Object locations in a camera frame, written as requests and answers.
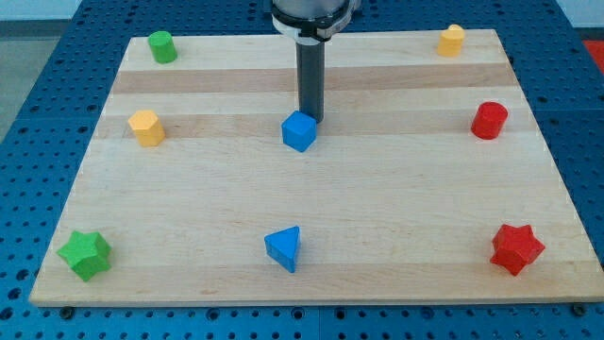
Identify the yellow heart block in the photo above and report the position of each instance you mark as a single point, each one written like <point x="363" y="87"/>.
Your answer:
<point x="451" y="41"/>

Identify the light wooden board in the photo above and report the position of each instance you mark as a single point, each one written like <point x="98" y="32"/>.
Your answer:
<point x="397" y="200"/>

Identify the yellow hexagon block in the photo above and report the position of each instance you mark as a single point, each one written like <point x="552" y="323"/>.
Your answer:
<point x="147" y="128"/>

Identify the red star block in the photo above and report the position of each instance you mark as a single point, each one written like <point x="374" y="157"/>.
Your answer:
<point x="515" y="248"/>

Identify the blue triangle block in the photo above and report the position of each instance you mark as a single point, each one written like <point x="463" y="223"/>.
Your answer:
<point x="282" y="246"/>

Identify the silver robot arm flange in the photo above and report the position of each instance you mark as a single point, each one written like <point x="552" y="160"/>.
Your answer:
<point x="310" y="22"/>

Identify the blue cube block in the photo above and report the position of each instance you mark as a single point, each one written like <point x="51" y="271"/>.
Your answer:
<point x="299" y="131"/>

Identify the red cylinder block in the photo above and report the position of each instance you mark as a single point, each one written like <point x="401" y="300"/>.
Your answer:
<point x="489" y="120"/>

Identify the green cylinder block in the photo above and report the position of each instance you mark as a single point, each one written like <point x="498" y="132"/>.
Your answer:
<point x="162" y="46"/>

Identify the green star block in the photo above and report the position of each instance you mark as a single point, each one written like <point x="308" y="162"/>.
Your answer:
<point x="87" y="254"/>

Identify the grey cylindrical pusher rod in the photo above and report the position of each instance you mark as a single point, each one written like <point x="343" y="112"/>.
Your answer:
<point x="310" y="62"/>

